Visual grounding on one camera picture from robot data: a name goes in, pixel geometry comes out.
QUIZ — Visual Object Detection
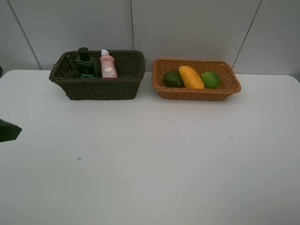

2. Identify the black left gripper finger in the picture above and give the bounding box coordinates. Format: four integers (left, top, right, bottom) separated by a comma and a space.
0, 119, 22, 143

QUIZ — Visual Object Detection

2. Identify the dark green pump bottle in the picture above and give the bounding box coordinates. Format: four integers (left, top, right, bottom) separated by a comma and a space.
75, 47, 98, 79

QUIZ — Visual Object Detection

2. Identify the pink lotion bottle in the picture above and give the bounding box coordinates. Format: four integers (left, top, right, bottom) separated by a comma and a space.
100, 50, 118, 78

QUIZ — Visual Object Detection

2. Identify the dark green avocado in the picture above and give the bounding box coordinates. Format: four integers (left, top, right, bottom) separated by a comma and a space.
163, 70, 185, 88

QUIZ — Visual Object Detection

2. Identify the yellow mango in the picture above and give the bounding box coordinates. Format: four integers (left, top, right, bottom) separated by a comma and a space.
179, 66, 205, 89

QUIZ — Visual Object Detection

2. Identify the light green lime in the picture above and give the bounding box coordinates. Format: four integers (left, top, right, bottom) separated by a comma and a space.
200, 71, 221, 89

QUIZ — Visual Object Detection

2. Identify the dark brown wicker basket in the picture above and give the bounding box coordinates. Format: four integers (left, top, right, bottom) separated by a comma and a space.
49, 50, 146, 100

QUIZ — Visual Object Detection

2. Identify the orange wicker basket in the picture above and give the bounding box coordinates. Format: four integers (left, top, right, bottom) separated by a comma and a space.
152, 59, 241, 101

